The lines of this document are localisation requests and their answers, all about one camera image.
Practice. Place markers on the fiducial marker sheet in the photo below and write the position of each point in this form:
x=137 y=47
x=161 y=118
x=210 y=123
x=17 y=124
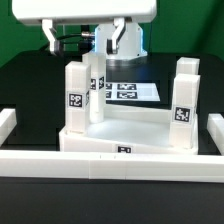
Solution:
x=132 y=92

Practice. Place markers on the white U-shaped boundary fence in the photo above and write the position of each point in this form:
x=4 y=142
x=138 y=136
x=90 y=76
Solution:
x=52 y=164

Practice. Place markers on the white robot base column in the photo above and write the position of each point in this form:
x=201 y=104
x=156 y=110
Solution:
x=130 y=45

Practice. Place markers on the white desk top tray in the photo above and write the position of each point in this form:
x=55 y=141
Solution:
x=127 y=129

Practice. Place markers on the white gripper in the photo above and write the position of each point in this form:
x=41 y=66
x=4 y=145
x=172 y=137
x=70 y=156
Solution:
x=84 y=12

